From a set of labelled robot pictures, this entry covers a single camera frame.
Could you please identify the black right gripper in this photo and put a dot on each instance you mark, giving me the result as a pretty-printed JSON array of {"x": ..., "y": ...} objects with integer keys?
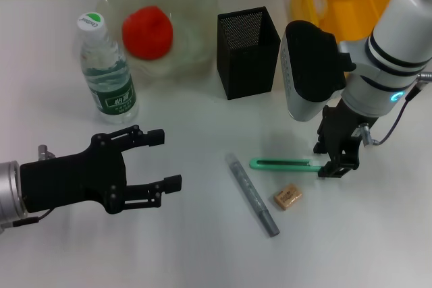
[{"x": 342, "y": 126}]

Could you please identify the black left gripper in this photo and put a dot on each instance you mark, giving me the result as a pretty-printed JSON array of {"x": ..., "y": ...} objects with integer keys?
[{"x": 74, "y": 180}]

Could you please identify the green utility knife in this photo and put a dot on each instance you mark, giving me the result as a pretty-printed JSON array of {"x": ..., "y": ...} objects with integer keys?
[{"x": 253, "y": 164}]

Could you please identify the green label water bottle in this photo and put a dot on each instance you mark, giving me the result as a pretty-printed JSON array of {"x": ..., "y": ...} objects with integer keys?
[{"x": 111, "y": 92}]

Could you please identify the white paper ball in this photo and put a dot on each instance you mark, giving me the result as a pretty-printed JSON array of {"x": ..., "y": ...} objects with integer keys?
[{"x": 320, "y": 6}]

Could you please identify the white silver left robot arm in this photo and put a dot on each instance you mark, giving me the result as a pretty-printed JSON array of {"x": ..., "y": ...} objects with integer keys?
[{"x": 10, "y": 193}]

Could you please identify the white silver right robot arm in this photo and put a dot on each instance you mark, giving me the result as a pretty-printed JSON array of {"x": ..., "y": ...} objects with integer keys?
[{"x": 398, "y": 31}]

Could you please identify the tan eraser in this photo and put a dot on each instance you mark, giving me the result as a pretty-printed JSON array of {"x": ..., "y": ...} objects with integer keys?
[{"x": 287, "y": 197}]

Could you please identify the grey marker pen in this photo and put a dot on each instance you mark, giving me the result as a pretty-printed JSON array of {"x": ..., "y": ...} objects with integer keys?
[{"x": 251, "y": 193}]

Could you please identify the black mesh pen holder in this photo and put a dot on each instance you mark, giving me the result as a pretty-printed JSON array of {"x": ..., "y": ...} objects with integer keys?
[{"x": 248, "y": 68}]

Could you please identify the green glass fruit plate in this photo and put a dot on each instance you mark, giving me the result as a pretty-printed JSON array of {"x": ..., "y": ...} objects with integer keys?
[{"x": 192, "y": 15}]

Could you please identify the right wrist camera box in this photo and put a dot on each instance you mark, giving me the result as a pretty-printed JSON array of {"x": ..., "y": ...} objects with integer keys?
[{"x": 310, "y": 65}]

